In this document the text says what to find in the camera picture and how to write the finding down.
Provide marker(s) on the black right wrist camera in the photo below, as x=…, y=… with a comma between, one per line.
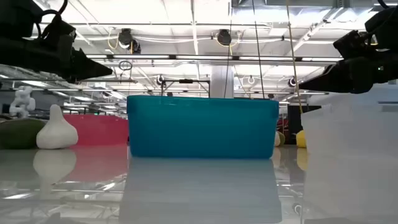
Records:
x=354, y=45

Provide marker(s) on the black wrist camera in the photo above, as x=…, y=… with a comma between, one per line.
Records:
x=59, y=31
x=354, y=45

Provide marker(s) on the long ceiling light bar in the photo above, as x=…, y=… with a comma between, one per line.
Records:
x=140, y=57

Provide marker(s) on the clear translucent plastic basket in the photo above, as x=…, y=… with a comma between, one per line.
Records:
x=351, y=130

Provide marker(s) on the black background gantry frame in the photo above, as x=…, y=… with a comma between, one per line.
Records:
x=185, y=81

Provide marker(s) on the white support column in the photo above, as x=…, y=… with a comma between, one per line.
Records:
x=217, y=81

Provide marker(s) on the teal plastic basket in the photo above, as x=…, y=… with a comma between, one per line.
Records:
x=202, y=127

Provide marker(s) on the red background equipment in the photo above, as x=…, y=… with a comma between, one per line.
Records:
x=282, y=124

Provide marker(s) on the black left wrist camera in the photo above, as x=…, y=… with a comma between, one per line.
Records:
x=59, y=31

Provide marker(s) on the grey ceiling pipe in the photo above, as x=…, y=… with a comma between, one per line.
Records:
x=124, y=81

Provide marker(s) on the pink plastic basket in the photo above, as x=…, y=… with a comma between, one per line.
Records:
x=99, y=130

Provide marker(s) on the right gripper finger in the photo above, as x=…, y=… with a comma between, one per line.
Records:
x=329, y=87
x=326, y=78

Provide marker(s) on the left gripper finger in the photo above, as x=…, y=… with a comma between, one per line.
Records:
x=81, y=77
x=87, y=63

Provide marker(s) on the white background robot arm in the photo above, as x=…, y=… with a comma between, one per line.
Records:
x=21, y=101

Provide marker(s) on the black computer tower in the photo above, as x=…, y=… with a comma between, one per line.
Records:
x=293, y=121

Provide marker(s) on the white garlic bulb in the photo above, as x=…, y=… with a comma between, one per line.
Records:
x=276, y=139
x=57, y=133

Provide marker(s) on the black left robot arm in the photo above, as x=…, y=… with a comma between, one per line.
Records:
x=15, y=15

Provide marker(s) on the yellow mango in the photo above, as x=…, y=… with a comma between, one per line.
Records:
x=300, y=139

